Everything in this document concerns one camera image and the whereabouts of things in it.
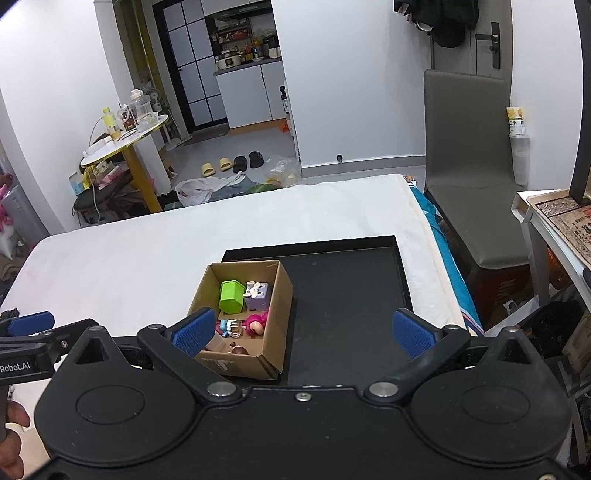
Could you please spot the grey side table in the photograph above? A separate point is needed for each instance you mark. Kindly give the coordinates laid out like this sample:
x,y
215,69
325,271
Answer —
x,y
535,240

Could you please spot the person's left hand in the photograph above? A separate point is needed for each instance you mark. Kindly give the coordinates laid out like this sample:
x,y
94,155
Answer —
x,y
18,415

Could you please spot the pink plush toy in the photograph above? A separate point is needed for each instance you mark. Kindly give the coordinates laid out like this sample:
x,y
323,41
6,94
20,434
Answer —
x,y
5,203

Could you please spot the black tray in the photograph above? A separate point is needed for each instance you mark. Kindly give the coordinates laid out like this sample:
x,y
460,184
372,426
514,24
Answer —
x,y
346,300

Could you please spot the black-framed glass door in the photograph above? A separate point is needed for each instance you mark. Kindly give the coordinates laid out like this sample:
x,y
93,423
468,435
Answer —
x,y
194,74

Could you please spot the grey chair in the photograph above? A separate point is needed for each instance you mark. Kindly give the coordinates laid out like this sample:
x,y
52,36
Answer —
x,y
461,138

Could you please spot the black door lock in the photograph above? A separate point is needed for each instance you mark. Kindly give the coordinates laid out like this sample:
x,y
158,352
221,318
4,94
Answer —
x,y
495,46

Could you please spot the brown-haired doll figure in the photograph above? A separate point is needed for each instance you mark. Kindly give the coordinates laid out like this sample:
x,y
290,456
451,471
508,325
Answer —
x,y
239,350

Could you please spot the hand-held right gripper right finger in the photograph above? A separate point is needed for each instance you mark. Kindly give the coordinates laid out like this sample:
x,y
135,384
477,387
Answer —
x,y
413,332

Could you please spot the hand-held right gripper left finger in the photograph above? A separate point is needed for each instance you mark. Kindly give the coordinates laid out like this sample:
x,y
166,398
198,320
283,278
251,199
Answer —
x,y
194,332

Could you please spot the rice cooker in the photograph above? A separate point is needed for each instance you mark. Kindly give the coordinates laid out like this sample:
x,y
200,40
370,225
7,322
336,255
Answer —
x,y
228,60

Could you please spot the black upright panel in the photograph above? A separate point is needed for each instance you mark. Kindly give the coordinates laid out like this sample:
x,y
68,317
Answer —
x,y
582,115

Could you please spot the clear plastic bag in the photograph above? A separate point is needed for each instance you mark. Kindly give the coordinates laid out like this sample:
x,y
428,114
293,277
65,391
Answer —
x,y
281,168

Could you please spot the round yellow-edged table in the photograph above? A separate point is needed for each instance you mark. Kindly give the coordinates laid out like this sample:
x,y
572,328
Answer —
x,y
124,138

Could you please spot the clear water jug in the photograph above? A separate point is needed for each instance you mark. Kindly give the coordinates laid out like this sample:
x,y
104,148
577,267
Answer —
x,y
141,108

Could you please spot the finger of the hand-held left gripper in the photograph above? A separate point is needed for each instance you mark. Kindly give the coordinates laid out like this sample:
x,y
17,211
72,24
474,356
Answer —
x,y
60,339
32,323

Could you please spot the black hanging coats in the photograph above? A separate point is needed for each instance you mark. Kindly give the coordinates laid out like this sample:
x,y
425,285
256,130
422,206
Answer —
x,y
443,18

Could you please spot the red-labelled snack packet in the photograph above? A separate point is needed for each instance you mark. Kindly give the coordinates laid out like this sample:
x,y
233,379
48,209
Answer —
x,y
128,119

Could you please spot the blue printed bed sheet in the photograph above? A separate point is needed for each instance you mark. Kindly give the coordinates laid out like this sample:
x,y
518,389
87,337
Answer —
x,y
455,277

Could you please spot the blue tissue pack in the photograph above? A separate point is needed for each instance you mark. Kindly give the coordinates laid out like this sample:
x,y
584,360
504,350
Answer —
x,y
76,182

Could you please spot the white kitchen cabinet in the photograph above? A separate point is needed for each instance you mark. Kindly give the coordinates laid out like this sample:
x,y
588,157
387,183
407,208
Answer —
x,y
244,97

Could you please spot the red storage box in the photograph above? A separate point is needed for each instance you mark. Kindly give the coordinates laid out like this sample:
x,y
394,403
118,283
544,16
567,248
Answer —
x,y
501,288

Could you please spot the pink figure toy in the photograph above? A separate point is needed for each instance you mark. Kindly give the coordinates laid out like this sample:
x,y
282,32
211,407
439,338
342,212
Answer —
x,y
255,324

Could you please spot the orange floor object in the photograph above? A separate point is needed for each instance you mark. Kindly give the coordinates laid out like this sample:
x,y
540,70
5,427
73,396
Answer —
x,y
283,127

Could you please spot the white power strip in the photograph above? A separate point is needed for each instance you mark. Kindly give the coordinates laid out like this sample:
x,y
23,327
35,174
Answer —
x,y
97,148

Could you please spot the black slipper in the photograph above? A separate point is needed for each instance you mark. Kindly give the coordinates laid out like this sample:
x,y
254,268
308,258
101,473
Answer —
x,y
240,164
256,159

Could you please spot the yellow-lidded white bottle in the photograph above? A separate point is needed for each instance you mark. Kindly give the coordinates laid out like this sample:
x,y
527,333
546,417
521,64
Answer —
x,y
516,121

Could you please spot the purple rabbit block toy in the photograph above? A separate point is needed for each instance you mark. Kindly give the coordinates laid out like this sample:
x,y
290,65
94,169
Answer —
x,y
258,297

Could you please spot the yellow slipper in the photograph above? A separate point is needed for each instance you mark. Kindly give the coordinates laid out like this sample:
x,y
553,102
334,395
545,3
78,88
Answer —
x,y
208,170
225,164

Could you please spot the green cube toy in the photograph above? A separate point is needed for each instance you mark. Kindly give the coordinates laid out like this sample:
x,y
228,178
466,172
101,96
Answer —
x,y
231,295

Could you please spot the grey door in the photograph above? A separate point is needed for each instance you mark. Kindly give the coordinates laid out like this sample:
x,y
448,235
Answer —
x,y
466,60

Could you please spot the white plug toy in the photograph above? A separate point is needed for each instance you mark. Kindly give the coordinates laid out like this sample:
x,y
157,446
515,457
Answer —
x,y
227,327

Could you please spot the yellow-green bottle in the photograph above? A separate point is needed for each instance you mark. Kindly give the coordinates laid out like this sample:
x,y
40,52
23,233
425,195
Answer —
x,y
111,124

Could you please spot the brown cardboard box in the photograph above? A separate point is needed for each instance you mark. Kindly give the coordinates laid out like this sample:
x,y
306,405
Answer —
x,y
277,314

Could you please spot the white bin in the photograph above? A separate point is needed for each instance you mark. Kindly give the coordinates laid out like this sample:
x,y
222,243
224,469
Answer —
x,y
519,161

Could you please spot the white plastic bag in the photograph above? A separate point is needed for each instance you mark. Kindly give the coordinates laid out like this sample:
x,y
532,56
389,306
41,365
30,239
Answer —
x,y
194,191

